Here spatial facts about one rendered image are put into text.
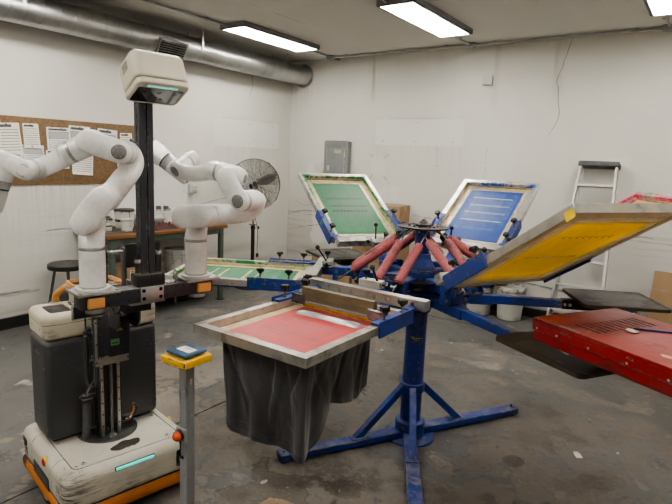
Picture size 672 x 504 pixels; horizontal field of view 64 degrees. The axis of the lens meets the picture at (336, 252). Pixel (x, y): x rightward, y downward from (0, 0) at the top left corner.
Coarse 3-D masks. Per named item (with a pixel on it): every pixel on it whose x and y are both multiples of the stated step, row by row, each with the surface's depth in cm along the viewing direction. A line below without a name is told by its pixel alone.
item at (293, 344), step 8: (352, 320) 243; (360, 320) 243; (344, 328) 231; (352, 328) 231; (360, 328) 231; (280, 336) 217; (328, 336) 219; (336, 336) 220; (280, 344) 207; (288, 344) 208; (296, 344) 208; (304, 344) 209; (312, 344) 209; (320, 344) 209; (304, 352) 200
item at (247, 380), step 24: (240, 360) 217; (264, 360) 208; (240, 384) 220; (264, 384) 212; (288, 384) 205; (240, 408) 222; (264, 408) 214; (288, 408) 207; (240, 432) 224; (264, 432) 215; (288, 432) 209
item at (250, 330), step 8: (288, 312) 251; (320, 312) 253; (328, 312) 254; (264, 320) 237; (272, 320) 237; (312, 320) 240; (320, 320) 240; (240, 328) 225; (248, 328) 225; (256, 328) 225; (256, 336) 215; (264, 336) 216; (272, 336) 216
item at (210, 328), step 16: (272, 304) 250; (288, 304) 260; (208, 320) 222; (224, 320) 226; (240, 320) 234; (208, 336) 212; (224, 336) 207; (240, 336) 204; (352, 336) 210; (368, 336) 217; (256, 352) 198; (272, 352) 193; (288, 352) 190; (320, 352) 191; (336, 352) 199; (304, 368) 185
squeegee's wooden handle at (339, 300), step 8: (304, 288) 258; (312, 288) 255; (304, 296) 258; (312, 296) 255; (320, 296) 253; (328, 296) 250; (336, 296) 247; (344, 296) 245; (352, 296) 243; (328, 304) 250; (336, 304) 248; (344, 304) 245; (352, 304) 242; (360, 304) 240; (368, 304) 237; (376, 304) 238; (360, 312) 240
